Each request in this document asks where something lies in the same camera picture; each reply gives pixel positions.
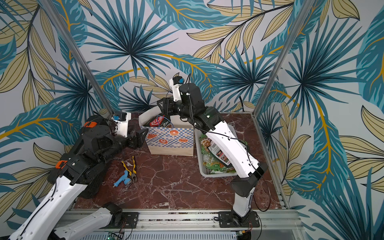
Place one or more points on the green noodle condiment packet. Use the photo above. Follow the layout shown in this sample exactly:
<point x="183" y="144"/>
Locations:
<point x="210" y="163"/>

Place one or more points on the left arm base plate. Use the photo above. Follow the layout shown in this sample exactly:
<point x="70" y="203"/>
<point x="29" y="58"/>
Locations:
<point x="126" y="220"/>

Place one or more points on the left aluminium corner post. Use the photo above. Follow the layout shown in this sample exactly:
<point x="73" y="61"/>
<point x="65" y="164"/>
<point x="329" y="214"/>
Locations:
<point x="64" y="32"/>

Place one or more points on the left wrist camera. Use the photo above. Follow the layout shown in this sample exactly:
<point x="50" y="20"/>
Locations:
<point x="121" y="119"/>

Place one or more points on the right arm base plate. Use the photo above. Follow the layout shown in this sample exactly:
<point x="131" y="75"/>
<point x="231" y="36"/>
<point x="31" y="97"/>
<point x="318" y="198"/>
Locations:
<point x="229" y="219"/>

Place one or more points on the red clear condiment packet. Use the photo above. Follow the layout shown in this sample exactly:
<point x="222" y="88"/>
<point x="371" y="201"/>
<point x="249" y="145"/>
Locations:
<point x="157" y="121"/>

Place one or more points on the white plastic basket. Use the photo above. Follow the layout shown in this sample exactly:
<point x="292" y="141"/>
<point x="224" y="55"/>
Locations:
<point x="203" y="171"/>

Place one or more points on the aluminium corner post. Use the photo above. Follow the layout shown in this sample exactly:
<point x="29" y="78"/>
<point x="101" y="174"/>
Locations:
<point x="64" y="32"/>
<point x="305" y="9"/>

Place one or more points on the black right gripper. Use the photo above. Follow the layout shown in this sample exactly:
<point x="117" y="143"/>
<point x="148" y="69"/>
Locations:
<point x="166" y="106"/>

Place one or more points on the right aluminium corner post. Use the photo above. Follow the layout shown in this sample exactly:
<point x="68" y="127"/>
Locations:
<point x="305" y="9"/>

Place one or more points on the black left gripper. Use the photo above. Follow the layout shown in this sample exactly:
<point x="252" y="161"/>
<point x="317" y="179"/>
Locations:
<point x="134" y="144"/>

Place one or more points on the dark green condiment packet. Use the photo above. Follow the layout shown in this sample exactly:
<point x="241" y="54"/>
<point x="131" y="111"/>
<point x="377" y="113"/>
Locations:
<point x="219" y="154"/>

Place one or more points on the blue plastic tool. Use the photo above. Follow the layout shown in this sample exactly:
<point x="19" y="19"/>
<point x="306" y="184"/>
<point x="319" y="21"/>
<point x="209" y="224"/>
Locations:
<point x="125" y="179"/>

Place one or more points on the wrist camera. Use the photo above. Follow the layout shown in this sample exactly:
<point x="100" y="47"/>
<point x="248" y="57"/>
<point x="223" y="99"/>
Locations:
<point x="175" y="84"/>
<point x="121" y="119"/>

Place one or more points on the blue checkered paper bag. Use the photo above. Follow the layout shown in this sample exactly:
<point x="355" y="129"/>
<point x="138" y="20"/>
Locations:
<point x="174" y="138"/>

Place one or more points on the aluminium front rail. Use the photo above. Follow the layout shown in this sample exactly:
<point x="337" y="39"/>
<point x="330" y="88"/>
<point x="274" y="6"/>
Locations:
<point x="195" y="225"/>

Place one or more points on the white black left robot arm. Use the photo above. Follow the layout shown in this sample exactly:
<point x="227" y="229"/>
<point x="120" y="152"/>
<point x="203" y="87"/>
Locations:
<point x="41" y="224"/>

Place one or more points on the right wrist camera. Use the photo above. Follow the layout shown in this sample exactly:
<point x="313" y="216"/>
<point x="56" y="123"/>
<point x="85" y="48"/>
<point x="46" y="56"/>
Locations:
<point x="175" y="84"/>

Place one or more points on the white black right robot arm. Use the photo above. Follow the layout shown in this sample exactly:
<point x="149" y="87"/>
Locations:
<point x="187" y="103"/>

